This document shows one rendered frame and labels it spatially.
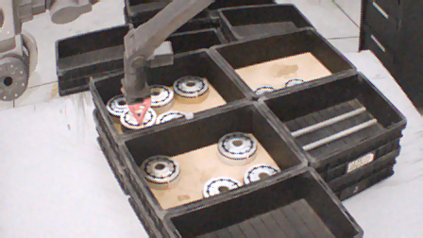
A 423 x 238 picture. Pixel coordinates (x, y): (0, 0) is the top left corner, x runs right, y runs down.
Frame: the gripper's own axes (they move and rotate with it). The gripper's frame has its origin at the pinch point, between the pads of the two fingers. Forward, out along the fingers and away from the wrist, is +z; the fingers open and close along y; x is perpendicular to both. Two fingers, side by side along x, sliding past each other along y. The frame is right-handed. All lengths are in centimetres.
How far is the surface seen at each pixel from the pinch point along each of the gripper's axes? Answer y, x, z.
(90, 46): 112, 1, 37
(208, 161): -14.1, -15.2, 9.0
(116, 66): 84, -8, 35
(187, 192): -23.9, -6.4, 9.3
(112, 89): 19.3, 3.8, 3.0
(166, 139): -9.8, -5.4, 2.5
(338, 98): -3, -62, 6
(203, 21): 121, -58, 40
